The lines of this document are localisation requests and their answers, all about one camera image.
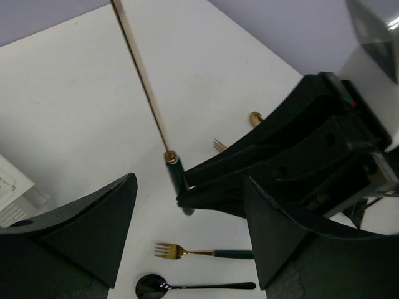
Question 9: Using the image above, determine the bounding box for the white utensil caddy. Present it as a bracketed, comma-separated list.
[1, 156, 49, 228]

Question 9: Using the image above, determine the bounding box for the gold spoon green handle right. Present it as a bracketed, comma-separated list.
[249, 111, 264, 128]

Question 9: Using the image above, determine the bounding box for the gold fork green handle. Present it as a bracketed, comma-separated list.
[154, 242, 254, 260]
[213, 139, 228, 153]

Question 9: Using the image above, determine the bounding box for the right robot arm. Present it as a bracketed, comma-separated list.
[177, 1, 398, 217]

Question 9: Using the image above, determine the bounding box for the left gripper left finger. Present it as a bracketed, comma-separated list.
[1, 173, 137, 298]

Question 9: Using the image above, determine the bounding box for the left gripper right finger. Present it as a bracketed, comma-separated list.
[244, 178, 398, 298]

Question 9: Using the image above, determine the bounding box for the gold fork green handle right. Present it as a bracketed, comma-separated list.
[213, 139, 228, 153]

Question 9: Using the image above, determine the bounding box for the black spoon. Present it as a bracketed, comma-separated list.
[135, 274, 256, 299]

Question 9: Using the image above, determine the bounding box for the gold fork green handle left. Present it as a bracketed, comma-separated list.
[154, 242, 254, 260]

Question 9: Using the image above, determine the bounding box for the gold knife green handle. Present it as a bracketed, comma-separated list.
[110, 1, 189, 196]

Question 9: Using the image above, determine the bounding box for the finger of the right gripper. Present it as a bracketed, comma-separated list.
[182, 107, 312, 191]
[177, 149, 279, 215]

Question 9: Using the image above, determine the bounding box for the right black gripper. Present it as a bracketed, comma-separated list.
[267, 72, 398, 217]

